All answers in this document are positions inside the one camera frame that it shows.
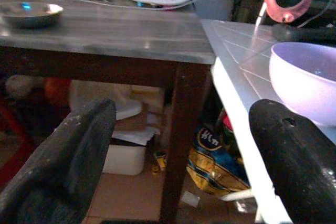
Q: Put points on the yellow and blue bag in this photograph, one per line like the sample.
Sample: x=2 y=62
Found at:
x=215 y=166

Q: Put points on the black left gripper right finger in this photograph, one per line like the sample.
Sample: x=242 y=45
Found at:
x=294 y=163

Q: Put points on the brown cardboard box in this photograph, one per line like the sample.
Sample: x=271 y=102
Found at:
x=136 y=121

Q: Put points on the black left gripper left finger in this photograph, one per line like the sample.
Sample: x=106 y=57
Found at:
x=65 y=161

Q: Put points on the white plastic table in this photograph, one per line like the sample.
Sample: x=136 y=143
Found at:
x=244 y=77

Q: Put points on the small white paper scrap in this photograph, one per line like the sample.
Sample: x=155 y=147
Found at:
x=190 y=199

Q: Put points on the dark wooden table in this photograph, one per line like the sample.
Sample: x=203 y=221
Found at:
x=118 y=40

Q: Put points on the white storage box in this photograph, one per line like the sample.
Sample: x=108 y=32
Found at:
x=126 y=159

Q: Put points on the silver metal dish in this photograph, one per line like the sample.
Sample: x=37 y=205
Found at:
x=31 y=14

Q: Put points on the lilac plastic bowl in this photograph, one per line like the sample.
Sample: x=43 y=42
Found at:
x=304 y=77

